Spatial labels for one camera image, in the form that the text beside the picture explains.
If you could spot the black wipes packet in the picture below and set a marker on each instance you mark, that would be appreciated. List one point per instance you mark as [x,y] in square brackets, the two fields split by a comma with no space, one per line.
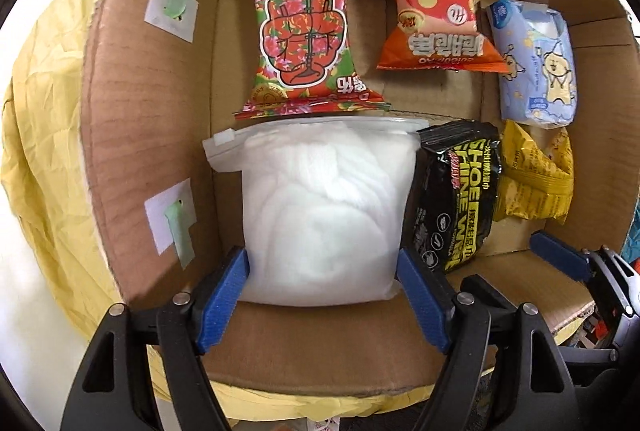
[457,196]

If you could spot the orange panda snack packet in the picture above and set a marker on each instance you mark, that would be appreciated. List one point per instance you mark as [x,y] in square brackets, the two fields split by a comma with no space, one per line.
[435,21]

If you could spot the light blue tissue pack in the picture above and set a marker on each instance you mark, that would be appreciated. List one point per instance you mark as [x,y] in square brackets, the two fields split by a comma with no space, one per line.
[537,66]

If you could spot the red floral packet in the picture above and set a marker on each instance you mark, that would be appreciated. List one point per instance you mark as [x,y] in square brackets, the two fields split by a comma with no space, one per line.
[305,31]

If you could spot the small yellow packet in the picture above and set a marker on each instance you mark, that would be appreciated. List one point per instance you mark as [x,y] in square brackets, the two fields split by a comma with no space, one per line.
[535,176]

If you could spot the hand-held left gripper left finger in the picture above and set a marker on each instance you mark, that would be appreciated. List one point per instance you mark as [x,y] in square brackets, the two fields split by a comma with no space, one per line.
[222,301]

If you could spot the yellow tablecloth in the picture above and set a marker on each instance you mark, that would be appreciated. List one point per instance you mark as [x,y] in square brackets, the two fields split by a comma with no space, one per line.
[45,121]

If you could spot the cardboard box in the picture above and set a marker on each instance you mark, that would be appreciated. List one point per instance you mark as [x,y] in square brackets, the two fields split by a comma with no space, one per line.
[150,111]

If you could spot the white cotton zip bag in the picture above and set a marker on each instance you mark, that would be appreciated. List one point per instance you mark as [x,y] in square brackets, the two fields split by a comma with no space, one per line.
[325,211]

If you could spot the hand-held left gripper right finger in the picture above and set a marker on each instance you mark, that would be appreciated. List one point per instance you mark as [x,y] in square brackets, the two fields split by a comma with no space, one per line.
[422,301]

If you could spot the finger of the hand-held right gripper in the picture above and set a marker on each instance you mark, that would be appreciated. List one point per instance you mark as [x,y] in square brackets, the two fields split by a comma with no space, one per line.
[560,256]

